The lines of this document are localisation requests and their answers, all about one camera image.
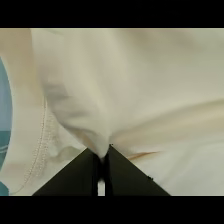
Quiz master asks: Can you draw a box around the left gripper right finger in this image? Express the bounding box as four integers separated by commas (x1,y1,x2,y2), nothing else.
103,144,171,197

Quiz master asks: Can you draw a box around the cream shirt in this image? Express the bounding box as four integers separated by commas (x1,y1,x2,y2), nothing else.
0,28,224,197

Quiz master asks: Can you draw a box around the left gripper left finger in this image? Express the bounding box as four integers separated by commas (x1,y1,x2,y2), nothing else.
32,147,101,197

